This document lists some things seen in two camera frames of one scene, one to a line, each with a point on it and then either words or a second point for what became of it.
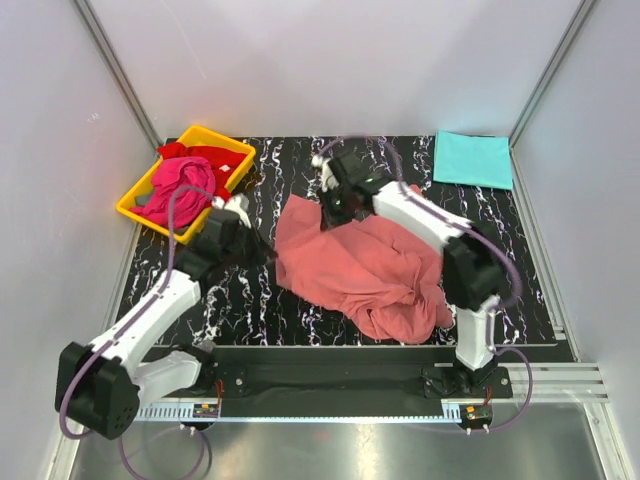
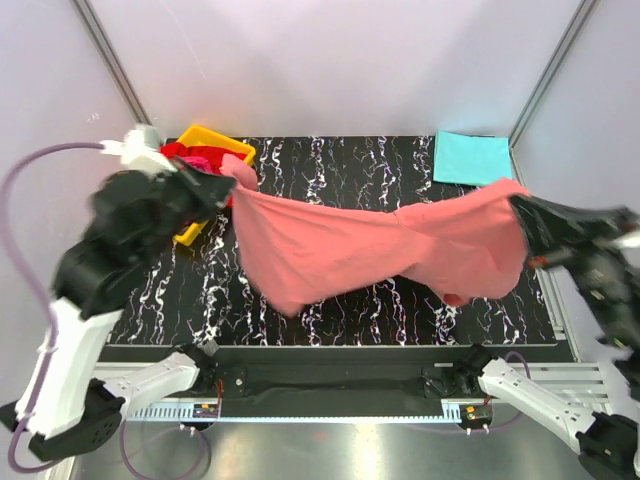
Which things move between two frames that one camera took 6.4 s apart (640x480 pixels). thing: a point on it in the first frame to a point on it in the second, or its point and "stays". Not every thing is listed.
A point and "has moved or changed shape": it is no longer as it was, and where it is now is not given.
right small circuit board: (476, 414) stays
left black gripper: (263, 253) to (212, 190)
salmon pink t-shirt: (371, 275) has moved or changed shape
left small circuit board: (205, 411) stays
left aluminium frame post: (119, 74) stays
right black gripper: (330, 219) to (549, 226)
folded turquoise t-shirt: (472, 160) stays
